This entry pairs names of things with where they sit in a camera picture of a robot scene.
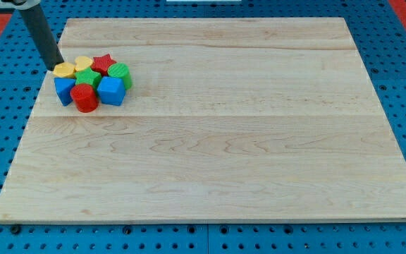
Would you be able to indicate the red star block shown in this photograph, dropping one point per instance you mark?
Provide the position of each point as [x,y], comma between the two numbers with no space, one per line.
[101,64]

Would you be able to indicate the green star block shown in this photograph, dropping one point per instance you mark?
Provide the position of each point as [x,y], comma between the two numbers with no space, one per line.
[88,76]

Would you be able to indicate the light wooden board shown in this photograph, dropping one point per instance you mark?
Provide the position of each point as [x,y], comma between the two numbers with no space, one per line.
[229,120]

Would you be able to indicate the blue cube block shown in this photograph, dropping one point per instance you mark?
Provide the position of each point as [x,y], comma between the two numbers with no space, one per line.
[111,91]

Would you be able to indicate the green cylinder block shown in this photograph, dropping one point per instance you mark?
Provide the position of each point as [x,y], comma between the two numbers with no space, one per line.
[122,71]

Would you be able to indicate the red cylinder block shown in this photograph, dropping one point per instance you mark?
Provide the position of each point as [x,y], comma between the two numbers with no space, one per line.
[84,97]

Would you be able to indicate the yellow heart block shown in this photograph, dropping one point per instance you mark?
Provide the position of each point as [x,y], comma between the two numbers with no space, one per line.
[82,62]

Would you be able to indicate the blue triangular block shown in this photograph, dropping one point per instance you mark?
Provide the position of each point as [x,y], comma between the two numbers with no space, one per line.
[63,86]

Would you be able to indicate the yellow hexagon block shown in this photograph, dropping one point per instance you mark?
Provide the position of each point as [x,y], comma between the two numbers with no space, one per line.
[64,70]

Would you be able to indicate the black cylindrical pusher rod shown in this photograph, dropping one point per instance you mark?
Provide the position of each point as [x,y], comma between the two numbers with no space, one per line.
[36,23]

